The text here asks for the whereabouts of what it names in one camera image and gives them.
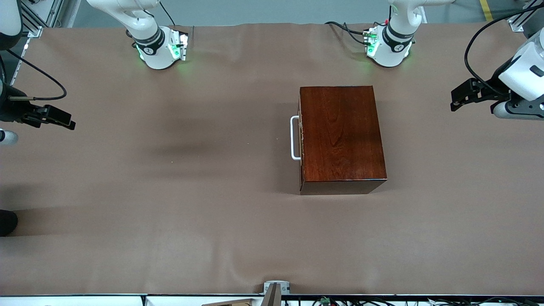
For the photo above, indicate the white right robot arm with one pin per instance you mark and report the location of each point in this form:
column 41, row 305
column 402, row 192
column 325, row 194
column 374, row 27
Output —
column 157, row 55

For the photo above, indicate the light wooden plank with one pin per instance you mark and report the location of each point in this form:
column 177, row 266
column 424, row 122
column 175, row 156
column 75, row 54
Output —
column 233, row 303

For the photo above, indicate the white table edge rail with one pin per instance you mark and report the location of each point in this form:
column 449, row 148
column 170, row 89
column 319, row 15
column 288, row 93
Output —
column 85, row 301

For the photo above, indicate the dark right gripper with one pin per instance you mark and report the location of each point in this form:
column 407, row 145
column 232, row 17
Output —
column 9, row 109

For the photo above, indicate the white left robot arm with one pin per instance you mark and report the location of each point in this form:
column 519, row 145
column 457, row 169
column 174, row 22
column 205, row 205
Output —
column 395, row 51

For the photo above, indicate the brown table cover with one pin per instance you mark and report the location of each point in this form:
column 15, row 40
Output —
column 170, row 212

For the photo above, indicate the black left camera bracket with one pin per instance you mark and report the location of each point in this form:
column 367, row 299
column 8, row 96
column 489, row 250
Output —
column 527, row 106

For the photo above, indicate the black rounded object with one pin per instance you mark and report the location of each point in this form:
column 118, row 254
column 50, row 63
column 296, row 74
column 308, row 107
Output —
column 6, row 223

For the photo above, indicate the grey metal clamp bracket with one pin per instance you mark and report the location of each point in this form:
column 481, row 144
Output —
column 272, row 281

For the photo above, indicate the aluminium frame profile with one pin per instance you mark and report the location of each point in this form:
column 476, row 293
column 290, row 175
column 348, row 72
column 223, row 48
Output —
column 35, row 32
column 516, row 23

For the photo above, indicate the dark red wooden cabinet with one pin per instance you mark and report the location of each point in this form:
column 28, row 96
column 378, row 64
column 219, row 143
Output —
column 340, row 136

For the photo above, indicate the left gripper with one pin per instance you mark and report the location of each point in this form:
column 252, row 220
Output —
column 493, row 86

